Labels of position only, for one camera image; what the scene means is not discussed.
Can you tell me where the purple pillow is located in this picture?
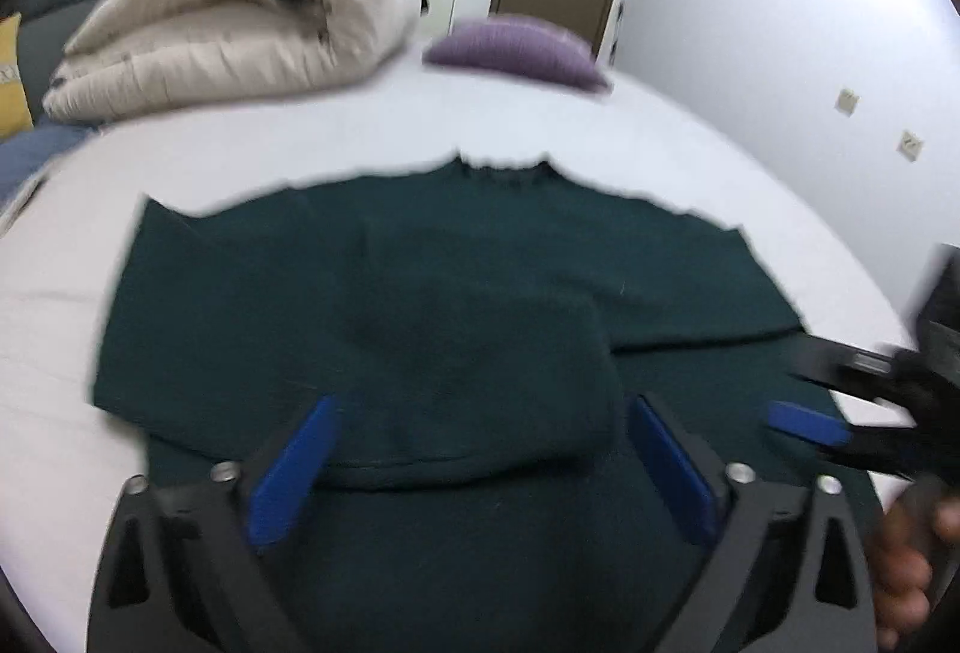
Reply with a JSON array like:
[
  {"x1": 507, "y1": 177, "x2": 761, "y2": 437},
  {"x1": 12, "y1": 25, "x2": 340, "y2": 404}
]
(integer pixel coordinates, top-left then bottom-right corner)
[{"x1": 421, "y1": 15, "x2": 613, "y2": 94}]

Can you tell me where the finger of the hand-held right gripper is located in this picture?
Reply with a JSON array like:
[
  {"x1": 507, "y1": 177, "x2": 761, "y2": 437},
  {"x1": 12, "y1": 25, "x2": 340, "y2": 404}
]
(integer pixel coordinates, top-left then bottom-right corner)
[
  {"x1": 784, "y1": 333, "x2": 920, "y2": 403},
  {"x1": 765, "y1": 400, "x2": 927, "y2": 483}
]

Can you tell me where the yellow cushion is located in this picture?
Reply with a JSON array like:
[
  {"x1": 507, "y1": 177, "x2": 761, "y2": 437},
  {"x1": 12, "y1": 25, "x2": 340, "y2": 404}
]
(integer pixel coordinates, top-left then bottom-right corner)
[{"x1": 0, "y1": 13, "x2": 35, "y2": 139}]

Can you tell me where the beige folded duvet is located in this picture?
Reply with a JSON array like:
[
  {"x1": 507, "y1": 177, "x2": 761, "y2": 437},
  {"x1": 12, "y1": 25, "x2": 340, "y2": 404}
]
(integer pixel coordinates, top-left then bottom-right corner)
[{"x1": 41, "y1": 0, "x2": 425, "y2": 121}]

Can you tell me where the white bed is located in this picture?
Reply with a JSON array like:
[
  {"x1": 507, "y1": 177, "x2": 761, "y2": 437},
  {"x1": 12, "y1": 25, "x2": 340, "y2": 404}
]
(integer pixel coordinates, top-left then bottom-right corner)
[{"x1": 0, "y1": 47, "x2": 925, "y2": 653}]

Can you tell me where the dark green sweater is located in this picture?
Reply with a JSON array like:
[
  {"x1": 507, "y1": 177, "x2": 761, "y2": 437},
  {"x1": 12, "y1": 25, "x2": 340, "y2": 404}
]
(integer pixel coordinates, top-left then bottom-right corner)
[{"x1": 90, "y1": 150, "x2": 887, "y2": 653}]

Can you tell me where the blue cloth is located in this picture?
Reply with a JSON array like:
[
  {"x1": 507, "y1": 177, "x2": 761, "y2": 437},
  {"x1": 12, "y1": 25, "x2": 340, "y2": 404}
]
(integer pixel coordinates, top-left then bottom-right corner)
[{"x1": 0, "y1": 122, "x2": 95, "y2": 215}]

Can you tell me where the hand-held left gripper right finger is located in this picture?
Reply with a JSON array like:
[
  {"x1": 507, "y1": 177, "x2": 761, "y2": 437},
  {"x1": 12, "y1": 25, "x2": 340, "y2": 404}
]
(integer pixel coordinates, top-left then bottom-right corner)
[{"x1": 626, "y1": 390, "x2": 878, "y2": 653}]

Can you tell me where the person's right hand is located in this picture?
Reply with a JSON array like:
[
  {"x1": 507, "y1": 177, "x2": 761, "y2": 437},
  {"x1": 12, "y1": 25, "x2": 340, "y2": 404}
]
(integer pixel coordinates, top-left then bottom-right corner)
[{"x1": 870, "y1": 494, "x2": 960, "y2": 651}]

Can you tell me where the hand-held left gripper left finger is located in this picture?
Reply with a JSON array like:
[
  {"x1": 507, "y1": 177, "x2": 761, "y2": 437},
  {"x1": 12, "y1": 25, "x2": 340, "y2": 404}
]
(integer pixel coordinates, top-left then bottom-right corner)
[{"x1": 86, "y1": 394, "x2": 342, "y2": 653}]

